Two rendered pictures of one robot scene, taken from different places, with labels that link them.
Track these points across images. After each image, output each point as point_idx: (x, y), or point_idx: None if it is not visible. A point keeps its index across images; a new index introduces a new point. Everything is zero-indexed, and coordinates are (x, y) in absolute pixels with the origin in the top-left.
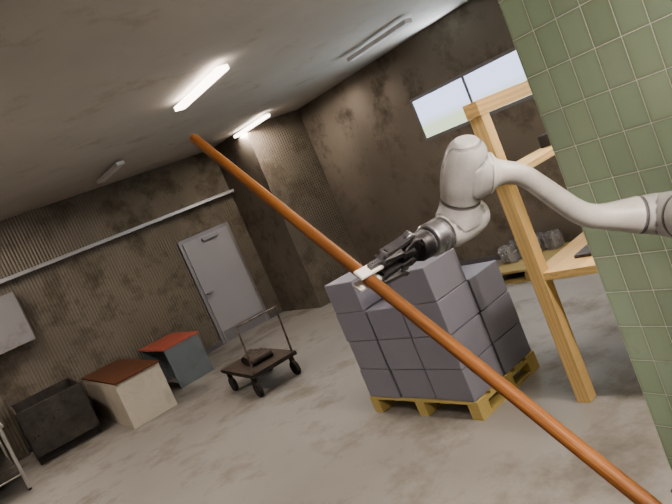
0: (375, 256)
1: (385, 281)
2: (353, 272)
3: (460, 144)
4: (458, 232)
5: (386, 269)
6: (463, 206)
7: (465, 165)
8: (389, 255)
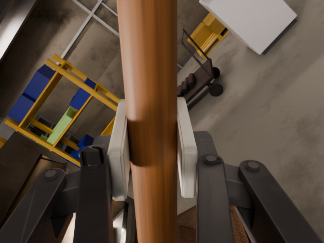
0: (85, 155)
1: (239, 215)
2: (120, 100)
3: None
4: None
5: (196, 217)
6: None
7: None
8: (60, 227)
